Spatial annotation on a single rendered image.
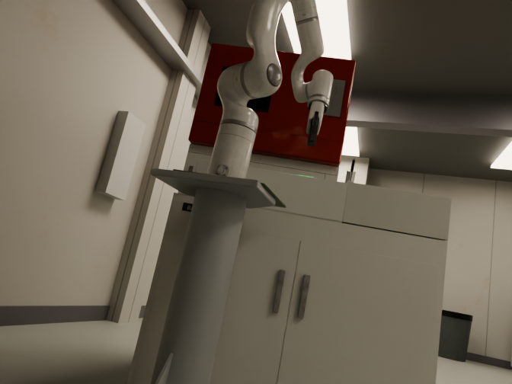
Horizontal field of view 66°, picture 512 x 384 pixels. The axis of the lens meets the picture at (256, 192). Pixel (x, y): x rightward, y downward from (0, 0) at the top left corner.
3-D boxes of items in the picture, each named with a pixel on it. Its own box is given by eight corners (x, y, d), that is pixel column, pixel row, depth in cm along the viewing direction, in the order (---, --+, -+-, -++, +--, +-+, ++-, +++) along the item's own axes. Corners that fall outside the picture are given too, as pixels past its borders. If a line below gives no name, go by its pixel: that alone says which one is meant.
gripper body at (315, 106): (307, 112, 160) (303, 135, 155) (309, 95, 150) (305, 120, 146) (326, 114, 159) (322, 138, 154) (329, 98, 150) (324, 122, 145)
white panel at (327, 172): (173, 215, 209) (190, 145, 217) (327, 243, 198) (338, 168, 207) (171, 213, 206) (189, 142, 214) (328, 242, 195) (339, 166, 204)
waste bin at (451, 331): (465, 360, 633) (468, 315, 649) (473, 365, 582) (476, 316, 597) (427, 351, 651) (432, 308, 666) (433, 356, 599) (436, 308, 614)
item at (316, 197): (195, 200, 151) (203, 166, 154) (339, 225, 144) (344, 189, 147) (189, 194, 142) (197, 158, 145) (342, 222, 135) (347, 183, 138)
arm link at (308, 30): (275, 29, 152) (292, 106, 162) (313, 17, 144) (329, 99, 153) (285, 27, 159) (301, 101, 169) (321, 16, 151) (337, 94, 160)
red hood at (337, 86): (214, 177, 283) (231, 102, 296) (327, 196, 272) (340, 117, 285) (187, 139, 210) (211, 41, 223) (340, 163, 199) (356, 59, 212)
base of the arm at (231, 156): (248, 184, 111) (263, 124, 115) (185, 172, 114) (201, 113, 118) (257, 198, 129) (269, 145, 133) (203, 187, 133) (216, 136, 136)
